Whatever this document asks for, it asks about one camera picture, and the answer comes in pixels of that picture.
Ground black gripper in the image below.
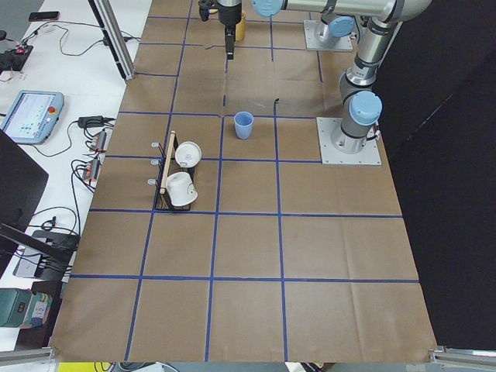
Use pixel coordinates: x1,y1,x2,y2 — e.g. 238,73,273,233
198,0,241,60

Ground grey docking hub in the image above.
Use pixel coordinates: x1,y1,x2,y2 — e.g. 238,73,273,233
13,246,43,278

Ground black monitor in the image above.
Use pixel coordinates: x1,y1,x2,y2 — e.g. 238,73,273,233
1,133,79,281

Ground orange black adapter upper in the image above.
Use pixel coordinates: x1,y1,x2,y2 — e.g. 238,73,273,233
91,129,107,152

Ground black wire cup rack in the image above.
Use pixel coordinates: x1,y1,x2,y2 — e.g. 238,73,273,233
148,130,202,212

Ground orange black adapter lower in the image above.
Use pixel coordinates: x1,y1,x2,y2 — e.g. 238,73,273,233
83,158,101,183

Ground bamboo chopstick holder cylinder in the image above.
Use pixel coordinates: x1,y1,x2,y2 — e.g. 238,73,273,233
236,11,246,41

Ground white cup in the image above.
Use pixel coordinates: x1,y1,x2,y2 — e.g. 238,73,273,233
175,141,202,168
166,172,198,207

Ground blue teach pendant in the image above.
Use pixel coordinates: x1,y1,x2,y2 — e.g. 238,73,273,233
1,90,64,145

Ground white cup upper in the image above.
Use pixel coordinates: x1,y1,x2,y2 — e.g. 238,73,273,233
175,141,202,168

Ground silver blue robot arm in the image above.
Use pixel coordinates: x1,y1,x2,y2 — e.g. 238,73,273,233
251,1,431,154
315,13,354,44

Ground black smartphone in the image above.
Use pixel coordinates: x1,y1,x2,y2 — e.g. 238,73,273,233
28,11,60,22

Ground white cup lower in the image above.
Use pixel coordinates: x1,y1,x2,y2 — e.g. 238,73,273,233
166,172,198,207

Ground aluminium frame post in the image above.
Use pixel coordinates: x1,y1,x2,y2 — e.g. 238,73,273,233
88,0,135,81

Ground light blue plastic cup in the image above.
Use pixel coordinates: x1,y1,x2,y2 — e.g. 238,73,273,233
234,112,254,140

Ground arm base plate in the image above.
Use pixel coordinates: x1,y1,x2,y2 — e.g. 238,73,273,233
316,117,381,166
303,20,353,52

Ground orange black adapter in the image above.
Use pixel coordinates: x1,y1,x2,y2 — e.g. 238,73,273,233
83,158,101,183
91,129,107,152

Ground black power adapter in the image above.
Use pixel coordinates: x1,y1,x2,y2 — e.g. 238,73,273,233
77,115,104,129

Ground black red button box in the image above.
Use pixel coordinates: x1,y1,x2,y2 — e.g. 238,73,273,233
0,45,33,72

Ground brown paper table cover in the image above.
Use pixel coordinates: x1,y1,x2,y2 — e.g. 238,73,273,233
50,1,436,363

